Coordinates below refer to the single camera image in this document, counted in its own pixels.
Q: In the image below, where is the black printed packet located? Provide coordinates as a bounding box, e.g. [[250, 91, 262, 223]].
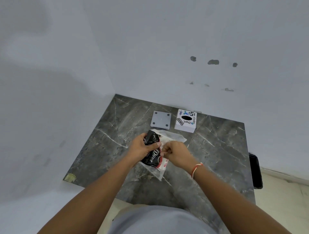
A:
[[140, 130, 163, 168]]

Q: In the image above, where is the clear plastic bag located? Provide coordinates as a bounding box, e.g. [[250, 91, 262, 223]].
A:
[[138, 129, 188, 181]]

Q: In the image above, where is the orange thread wristband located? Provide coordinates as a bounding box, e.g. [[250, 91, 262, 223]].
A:
[[191, 163, 204, 179]]

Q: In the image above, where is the person's left forearm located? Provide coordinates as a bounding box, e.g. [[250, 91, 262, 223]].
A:
[[37, 152, 137, 234]]

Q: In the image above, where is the person's right forearm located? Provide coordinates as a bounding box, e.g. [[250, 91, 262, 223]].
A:
[[186, 162, 293, 234]]

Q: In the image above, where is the person's left hand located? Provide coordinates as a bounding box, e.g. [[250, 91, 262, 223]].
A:
[[126, 133, 162, 167]]

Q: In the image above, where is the person's right hand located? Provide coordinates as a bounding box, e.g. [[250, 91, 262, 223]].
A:
[[160, 141, 198, 169]]

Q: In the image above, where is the person's grey shirt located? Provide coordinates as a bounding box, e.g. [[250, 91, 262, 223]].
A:
[[107, 205, 219, 234]]

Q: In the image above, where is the grey square plate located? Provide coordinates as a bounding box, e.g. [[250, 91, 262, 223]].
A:
[[150, 111, 172, 130]]

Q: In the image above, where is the black chair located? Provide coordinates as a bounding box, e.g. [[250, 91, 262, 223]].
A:
[[249, 152, 263, 189]]

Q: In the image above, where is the white sticker-covered box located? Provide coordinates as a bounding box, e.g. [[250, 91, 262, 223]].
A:
[[174, 109, 197, 133]]

